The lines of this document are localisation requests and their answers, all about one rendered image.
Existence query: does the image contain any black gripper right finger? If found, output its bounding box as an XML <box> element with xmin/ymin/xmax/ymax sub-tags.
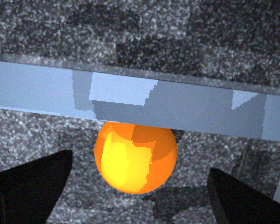
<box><xmin>206</xmin><ymin>168</ymin><xmax>280</xmax><ymax>224</ymax></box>

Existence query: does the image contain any orange ball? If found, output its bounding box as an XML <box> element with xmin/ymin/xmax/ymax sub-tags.
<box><xmin>94</xmin><ymin>122</ymin><xmax>177</xmax><ymax>193</ymax></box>

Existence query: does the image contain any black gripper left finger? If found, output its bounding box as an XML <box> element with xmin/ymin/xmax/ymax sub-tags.
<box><xmin>0</xmin><ymin>150</ymin><xmax>73</xmax><ymax>224</ymax></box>

